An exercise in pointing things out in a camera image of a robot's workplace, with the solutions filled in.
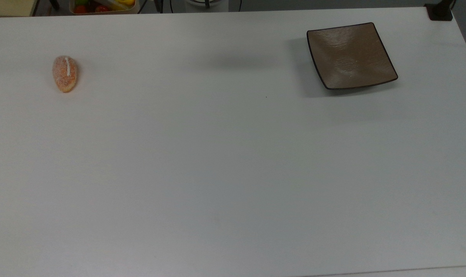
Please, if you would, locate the beige fruit crate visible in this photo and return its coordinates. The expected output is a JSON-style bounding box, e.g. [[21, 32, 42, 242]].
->
[[69, 0, 140, 15]]

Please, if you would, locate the sugar-coated bread roll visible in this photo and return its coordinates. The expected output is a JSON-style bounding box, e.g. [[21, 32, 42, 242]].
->
[[52, 55, 79, 93]]

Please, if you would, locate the square brown ceramic plate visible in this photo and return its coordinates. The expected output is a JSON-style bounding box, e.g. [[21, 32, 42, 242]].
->
[[306, 22, 399, 91]]

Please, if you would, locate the beige cabinet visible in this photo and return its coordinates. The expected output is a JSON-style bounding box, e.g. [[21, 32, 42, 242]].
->
[[0, 0, 40, 17]]

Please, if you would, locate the black table clamp mount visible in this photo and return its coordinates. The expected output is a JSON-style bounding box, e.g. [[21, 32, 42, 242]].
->
[[424, 0, 454, 21]]

